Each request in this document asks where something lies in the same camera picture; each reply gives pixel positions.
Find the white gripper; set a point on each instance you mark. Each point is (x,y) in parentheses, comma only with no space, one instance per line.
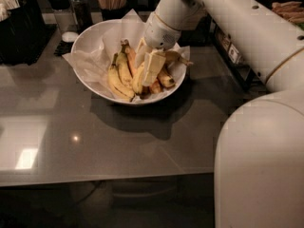
(159,33)

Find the long top yellow banana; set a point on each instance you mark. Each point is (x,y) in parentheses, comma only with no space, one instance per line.
(171,57)

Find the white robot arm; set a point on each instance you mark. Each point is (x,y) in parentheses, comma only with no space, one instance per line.
(259,161)

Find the orange ripe middle banana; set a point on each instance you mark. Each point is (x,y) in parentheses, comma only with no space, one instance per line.
(131,54)

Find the orange ripe banana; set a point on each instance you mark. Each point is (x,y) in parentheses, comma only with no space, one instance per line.
(155,87)
(131,54)

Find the rightmost spotted yellow banana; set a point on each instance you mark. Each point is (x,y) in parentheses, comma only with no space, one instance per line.
(165,78)

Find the orange ripe right banana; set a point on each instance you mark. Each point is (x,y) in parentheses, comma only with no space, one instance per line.
(155,87)

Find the white bowl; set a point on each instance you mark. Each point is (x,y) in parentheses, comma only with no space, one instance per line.
(87,41)

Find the leftmost yellow banana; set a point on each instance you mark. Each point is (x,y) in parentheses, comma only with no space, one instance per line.
(117,87)

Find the white paper liner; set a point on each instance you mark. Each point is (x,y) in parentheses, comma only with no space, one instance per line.
(91,64)

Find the black stir stick cup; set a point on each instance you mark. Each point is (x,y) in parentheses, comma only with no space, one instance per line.
(110,14)

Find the dark pepper shaker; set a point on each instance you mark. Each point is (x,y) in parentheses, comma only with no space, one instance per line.
(82,13)

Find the clear shaker black lid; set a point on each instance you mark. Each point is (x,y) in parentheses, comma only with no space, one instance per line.
(63,14)

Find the black caddy with packets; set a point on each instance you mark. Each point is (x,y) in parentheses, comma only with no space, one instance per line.
(20,19)

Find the black wire condiment rack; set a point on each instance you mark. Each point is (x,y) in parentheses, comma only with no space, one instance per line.
(232,58)

